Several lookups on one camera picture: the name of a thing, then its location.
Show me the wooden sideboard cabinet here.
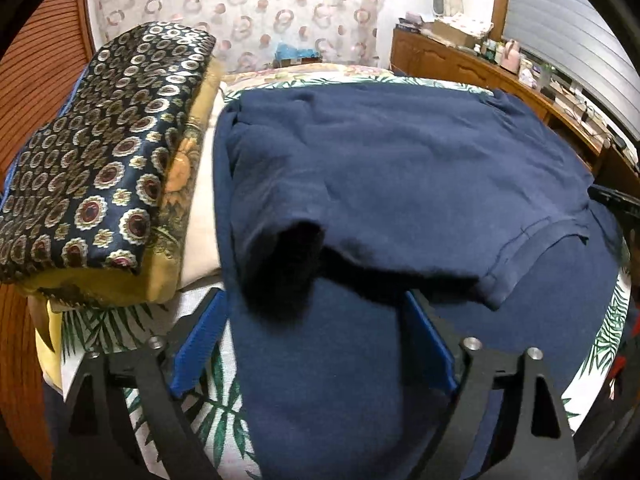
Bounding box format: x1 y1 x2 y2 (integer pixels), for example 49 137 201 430
390 28 639 197

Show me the dark circle-patterned folded cloth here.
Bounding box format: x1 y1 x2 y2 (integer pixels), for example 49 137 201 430
1 22 216 283

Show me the navy blue printed t-shirt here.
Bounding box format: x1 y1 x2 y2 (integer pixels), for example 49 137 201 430
214 82 623 479

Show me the cream folded cloth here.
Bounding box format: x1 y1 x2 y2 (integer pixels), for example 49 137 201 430
179 91 224 289

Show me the pink kettle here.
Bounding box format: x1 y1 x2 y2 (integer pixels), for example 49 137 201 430
500 40 521 74

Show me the palm leaf bed sheet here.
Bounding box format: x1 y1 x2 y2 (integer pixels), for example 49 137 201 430
60 77 633 480

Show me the grey window roller shutter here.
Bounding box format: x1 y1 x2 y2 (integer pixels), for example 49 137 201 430
504 0 639 139

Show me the blue item box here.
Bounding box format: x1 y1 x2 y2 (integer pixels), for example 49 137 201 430
272 44 322 68

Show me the cardboard box with floral cloth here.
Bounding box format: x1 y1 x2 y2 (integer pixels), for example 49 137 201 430
432 13 494 48

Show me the yellow ochre folded cloth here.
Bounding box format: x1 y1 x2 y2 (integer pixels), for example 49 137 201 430
16 58 224 308

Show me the circle-patterned lace curtain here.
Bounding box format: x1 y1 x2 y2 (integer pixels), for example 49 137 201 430
88 0 385 72

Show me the floral quilt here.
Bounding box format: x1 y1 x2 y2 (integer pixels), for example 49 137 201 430
219 62 396 92

